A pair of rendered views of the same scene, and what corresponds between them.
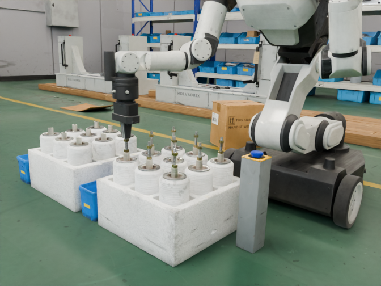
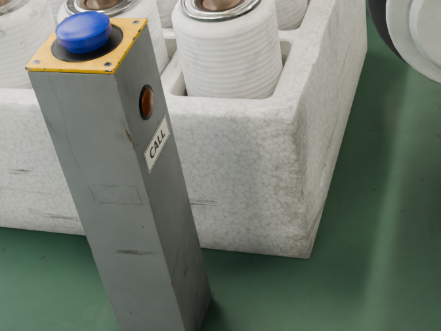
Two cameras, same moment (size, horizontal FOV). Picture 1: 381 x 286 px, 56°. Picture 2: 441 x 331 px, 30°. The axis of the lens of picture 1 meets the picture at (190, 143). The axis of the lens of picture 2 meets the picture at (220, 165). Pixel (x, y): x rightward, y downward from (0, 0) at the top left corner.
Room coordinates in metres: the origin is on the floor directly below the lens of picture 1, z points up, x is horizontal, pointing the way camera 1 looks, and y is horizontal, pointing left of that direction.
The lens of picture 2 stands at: (1.01, -0.74, 0.61)
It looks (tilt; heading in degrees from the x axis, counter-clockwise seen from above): 39 degrees down; 72
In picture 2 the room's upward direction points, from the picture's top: 11 degrees counter-clockwise
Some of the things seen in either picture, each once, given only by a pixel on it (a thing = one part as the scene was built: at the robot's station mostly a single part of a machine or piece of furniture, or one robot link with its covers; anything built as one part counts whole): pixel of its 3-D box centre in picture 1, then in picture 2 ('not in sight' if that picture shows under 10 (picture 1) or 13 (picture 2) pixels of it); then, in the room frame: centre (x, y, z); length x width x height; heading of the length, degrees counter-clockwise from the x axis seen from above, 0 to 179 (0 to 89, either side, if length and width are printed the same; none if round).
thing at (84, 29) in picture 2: (257, 154); (85, 35); (1.10, -0.21, 0.32); 0.04 x 0.04 x 0.02
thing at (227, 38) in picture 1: (233, 38); not in sight; (6.88, -0.73, 0.89); 0.50 x 0.38 x 0.21; 141
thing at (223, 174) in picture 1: (219, 185); (235, 83); (1.24, -0.11, 0.16); 0.10 x 0.10 x 0.18
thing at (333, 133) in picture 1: (314, 132); not in sight; (1.65, -0.58, 0.28); 0.21 x 0.20 x 0.13; 140
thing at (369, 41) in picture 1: (363, 38); not in sight; (5.45, -2.46, 0.89); 0.50 x 0.38 x 0.21; 139
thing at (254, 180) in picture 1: (253, 203); (134, 201); (1.10, -0.21, 0.16); 0.07 x 0.07 x 0.31; 49
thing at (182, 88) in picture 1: (223, 70); not in sight; (3.82, -0.32, 0.45); 1.45 x 0.57 x 0.74; 50
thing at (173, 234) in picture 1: (173, 202); (174, 71); (1.23, 0.06, 0.09); 0.39 x 0.39 x 0.18; 49
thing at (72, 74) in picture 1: (103, 62); not in sight; (5.13, 1.25, 0.45); 1.61 x 0.57 x 0.74; 50
